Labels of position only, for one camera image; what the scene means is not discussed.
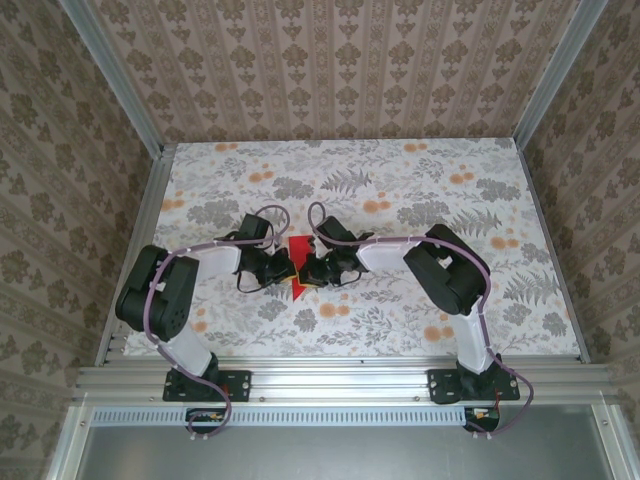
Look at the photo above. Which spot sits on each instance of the red cloth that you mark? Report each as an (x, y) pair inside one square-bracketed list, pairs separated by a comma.
[(298, 245)]

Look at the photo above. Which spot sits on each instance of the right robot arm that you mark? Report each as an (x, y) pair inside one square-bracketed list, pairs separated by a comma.
[(447, 270)]

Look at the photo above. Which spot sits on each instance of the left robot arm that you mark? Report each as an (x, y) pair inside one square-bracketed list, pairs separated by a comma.
[(157, 295)]

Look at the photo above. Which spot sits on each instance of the floral table cover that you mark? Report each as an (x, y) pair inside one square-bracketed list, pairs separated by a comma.
[(400, 320)]

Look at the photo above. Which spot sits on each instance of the small black controller board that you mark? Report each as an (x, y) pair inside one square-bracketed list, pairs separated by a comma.
[(205, 422), (487, 422)]

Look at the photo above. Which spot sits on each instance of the grey metal panel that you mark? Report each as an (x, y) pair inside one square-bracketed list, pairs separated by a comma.
[(340, 455)]

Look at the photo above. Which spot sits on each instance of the aluminium mounting rail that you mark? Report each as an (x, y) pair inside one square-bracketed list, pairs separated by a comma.
[(340, 380)]

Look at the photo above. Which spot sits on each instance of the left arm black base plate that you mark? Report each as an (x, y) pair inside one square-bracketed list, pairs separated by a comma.
[(240, 385)]

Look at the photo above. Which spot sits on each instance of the aluminium side rail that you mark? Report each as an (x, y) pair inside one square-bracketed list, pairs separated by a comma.
[(135, 260), (555, 260)]

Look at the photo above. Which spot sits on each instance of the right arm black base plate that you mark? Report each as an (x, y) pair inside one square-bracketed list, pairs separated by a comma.
[(440, 385)]

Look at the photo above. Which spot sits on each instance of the aluminium corner post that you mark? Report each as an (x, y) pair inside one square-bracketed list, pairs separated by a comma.
[(115, 80), (560, 75)]

